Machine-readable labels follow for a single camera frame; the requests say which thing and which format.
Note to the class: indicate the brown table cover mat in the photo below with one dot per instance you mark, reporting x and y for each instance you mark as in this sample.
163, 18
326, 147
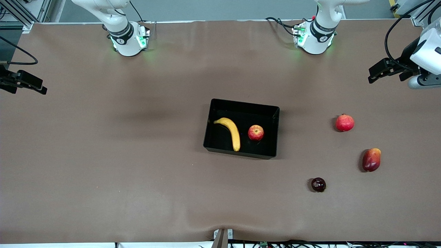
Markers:
137, 172

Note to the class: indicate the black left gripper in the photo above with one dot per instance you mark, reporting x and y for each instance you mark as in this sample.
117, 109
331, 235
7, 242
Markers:
408, 55

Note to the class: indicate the aluminium frame profile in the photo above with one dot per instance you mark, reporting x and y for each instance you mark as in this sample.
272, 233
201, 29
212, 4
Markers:
20, 17
418, 20

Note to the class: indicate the red yellow apple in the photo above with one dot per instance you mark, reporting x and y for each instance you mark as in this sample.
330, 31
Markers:
256, 133

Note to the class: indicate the red pomegranate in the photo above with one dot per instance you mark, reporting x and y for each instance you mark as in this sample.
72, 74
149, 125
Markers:
345, 123

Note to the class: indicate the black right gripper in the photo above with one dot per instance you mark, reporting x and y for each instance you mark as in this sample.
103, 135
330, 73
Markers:
4, 80

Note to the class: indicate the dark purple plum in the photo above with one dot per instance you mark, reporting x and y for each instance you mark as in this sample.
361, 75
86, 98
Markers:
318, 185

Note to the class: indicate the red orange mango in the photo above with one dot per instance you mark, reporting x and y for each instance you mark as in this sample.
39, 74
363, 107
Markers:
371, 160

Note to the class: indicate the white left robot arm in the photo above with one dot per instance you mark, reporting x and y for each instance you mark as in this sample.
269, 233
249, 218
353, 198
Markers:
318, 41

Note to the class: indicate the yellow banana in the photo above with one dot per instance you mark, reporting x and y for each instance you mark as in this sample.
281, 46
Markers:
234, 134

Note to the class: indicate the black plastic box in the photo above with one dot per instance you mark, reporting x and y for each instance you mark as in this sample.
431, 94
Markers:
265, 148

